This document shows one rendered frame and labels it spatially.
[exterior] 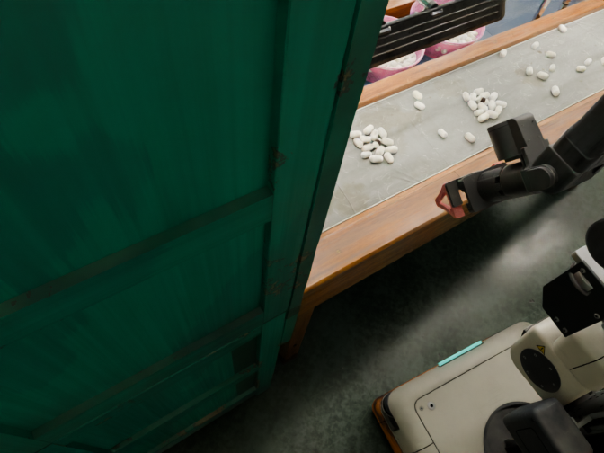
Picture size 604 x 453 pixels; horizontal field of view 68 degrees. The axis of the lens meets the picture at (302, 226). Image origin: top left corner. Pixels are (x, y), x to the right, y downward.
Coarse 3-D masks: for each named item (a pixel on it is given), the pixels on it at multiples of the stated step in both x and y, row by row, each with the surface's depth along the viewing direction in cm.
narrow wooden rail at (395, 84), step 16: (592, 0) 171; (544, 16) 163; (560, 16) 164; (576, 16) 166; (512, 32) 156; (528, 32) 157; (544, 32) 161; (464, 48) 149; (480, 48) 150; (496, 48) 151; (432, 64) 143; (448, 64) 144; (464, 64) 147; (384, 80) 137; (400, 80) 137; (416, 80) 138; (368, 96) 132; (384, 96) 135
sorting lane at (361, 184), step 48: (528, 48) 156; (576, 48) 159; (432, 96) 139; (528, 96) 144; (576, 96) 146; (384, 144) 127; (432, 144) 129; (480, 144) 131; (336, 192) 117; (384, 192) 118
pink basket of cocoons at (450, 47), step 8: (440, 0) 163; (416, 8) 160; (480, 32) 155; (472, 40) 150; (432, 48) 154; (440, 48) 152; (448, 48) 151; (456, 48) 151; (432, 56) 157; (440, 56) 156
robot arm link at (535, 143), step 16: (528, 112) 69; (496, 128) 70; (512, 128) 68; (528, 128) 68; (496, 144) 71; (512, 144) 69; (528, 144) 67; (544, 144) 68; (528, 160) 67; (528, 176) 65; (544, 176) 63
